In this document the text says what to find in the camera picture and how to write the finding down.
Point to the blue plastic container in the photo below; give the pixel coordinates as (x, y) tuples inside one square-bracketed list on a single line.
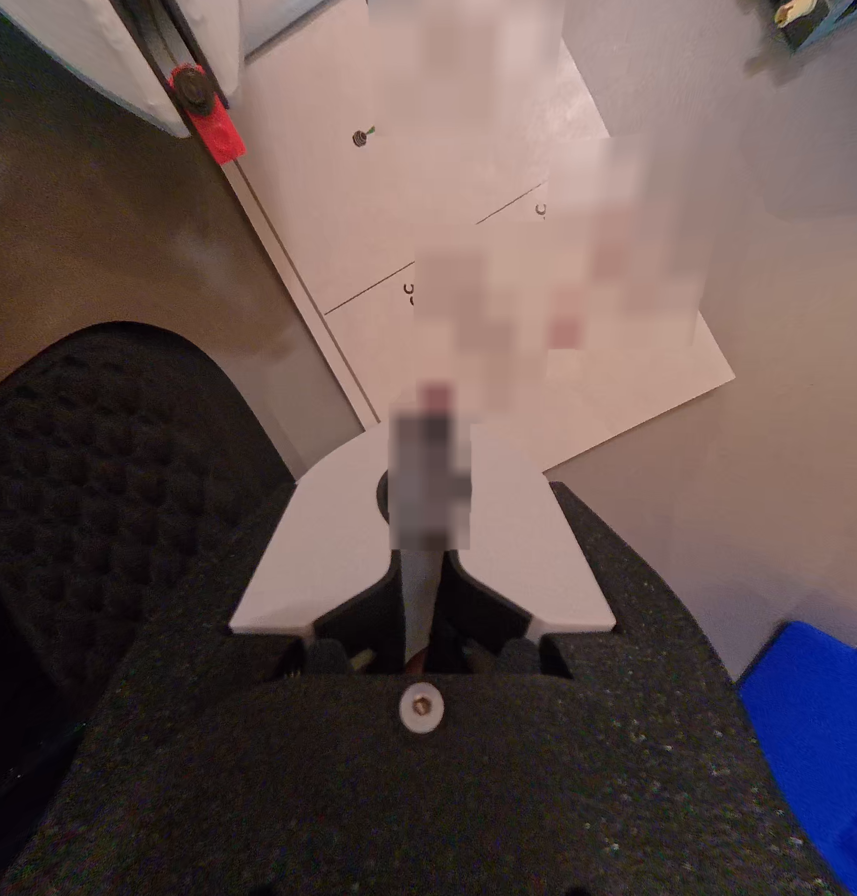
[(813, 735)]

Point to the lego instruction booklet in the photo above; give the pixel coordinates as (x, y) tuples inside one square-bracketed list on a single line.
[(316, 210)]

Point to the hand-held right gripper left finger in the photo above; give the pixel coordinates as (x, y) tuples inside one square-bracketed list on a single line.
[(309, 553)]

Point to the red lego piece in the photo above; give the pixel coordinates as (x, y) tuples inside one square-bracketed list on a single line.
[(222, 140)]

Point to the partly built lego model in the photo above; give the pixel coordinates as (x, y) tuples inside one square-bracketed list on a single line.
[(806, 24)]

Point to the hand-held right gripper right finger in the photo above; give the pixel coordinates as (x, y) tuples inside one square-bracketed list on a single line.
[(533, 553)]

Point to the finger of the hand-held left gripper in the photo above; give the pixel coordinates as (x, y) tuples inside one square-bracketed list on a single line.
[(215, 35), (71, 28)]

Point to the black mesh chair cushion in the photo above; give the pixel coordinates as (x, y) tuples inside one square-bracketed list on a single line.
[(106, 434)]

